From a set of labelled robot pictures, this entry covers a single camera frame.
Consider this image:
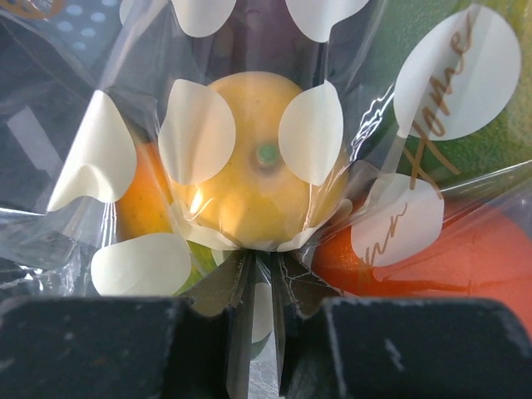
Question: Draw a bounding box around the green orange fake mango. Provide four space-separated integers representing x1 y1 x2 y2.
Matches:
364 1 531 196

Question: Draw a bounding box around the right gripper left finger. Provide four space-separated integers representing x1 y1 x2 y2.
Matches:
1 251 254 398

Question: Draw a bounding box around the clear polka dot zip bag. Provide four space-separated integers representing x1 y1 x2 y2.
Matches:
0 0 532 367

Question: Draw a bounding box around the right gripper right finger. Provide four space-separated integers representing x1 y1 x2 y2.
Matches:
269 254 531 398

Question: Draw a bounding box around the light blue plastic basket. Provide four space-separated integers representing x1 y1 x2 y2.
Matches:
30 0 121 62

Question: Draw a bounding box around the orange fake orange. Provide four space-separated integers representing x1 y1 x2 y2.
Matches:
312 205 531 330

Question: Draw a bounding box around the yellow orange fake fruit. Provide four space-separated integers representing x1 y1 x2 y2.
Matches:
158 71 348 251

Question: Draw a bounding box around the dark purple fake fruit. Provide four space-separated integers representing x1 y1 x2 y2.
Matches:
192 1 327 90

